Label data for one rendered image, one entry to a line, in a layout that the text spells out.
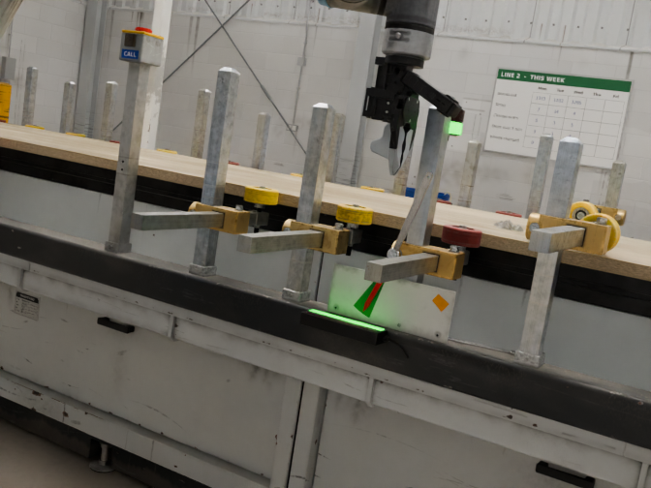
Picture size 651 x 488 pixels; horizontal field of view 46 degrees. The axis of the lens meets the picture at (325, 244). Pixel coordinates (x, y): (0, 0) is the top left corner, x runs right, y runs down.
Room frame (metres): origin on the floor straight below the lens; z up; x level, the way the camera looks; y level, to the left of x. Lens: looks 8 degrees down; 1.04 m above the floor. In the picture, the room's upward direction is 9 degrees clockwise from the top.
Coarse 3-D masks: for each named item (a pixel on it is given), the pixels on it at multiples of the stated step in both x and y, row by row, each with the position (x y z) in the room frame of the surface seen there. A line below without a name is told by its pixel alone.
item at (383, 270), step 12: (468, 252) 1.57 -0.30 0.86; (372, 264) 1.21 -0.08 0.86; (384, 264) 1.21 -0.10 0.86; (396, 264) 1.25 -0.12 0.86; (408, 264) 1.30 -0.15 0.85; (420, 264) 1.35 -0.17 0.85; (432, 264) 1.40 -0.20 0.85; (372, 276) 1.21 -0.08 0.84; (384, 276) 1.21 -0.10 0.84; (396, 276) 1.26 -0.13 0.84; (408, 276) 1.30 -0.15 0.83
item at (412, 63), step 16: (384, 64) 1.43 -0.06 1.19; (400, 64) 1.42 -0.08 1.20; (416, 64) 1.40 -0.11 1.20; (384, 80) 1.43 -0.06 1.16; (400, 80) 1.42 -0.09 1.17; (384, 96) 1.40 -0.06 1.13; (400, 96) 1.39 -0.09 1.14; (416, 96) 1.42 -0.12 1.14; (368, 112) 1.42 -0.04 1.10; (384, 112) 1.41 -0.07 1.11; (416, 112) 1.43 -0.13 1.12
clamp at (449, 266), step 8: (400, 248) 1.46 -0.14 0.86; (408, 248) 1.45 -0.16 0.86; (416, 248) 1.45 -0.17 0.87; (424, 248) 1.44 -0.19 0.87; (432, 248) 1.44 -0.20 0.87; (440, 248) 1.46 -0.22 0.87; (440, 256) 1.42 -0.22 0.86; (448, 256) 1.42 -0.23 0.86; (456, 256) 1.41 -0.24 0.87; (464, 256) 1.45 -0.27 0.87; (440, 264) 1.42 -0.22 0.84; (448, 264) 1.41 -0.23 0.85; (456, 264) 1.41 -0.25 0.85; (432, 272) 1.43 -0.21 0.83; (440, 272) 1.42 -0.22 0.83; (448, 272) 1.41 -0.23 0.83; (456, 272) 1.42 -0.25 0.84
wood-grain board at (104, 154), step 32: (0, 128) 2.83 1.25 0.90; (32, 128) 3.24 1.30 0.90; (96, 160) 2.11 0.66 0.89; (160, 160) 2.39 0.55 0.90; (192, 160) 2.67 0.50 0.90; (224, 192) 1.90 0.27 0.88; (288, 192) 1.89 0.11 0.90; (352, 192) 2.27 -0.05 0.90; (384, 224) 1.70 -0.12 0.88; (448, 224) 1.68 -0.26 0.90; (480, 224) 1.82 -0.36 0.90; (512, 224) 1.98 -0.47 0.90; (576, 256) 1.50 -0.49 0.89; (608, 256) 1.51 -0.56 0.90; (640, 256) 1.63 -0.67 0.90
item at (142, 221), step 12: (132, 216) 1.44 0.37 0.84; (144, 216) 1.44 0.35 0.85; (156, 216) 1.46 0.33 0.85; (168, 216) 1.49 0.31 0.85; (180, 216) 1.53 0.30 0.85; (192, 216) 1.56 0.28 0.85; (204, 216) 1.60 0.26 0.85; (216, 216) 1.63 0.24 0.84; (252, 216) 1.76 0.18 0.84; (264, 216) 1.80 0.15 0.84; (132, 228) 1.44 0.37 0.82; (144, 228) 1.44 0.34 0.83; (156, 228) 1.47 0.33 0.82; (168, 228) 1.50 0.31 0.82; (180, 228) 1.53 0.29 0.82; (192, 228) 1.57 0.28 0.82
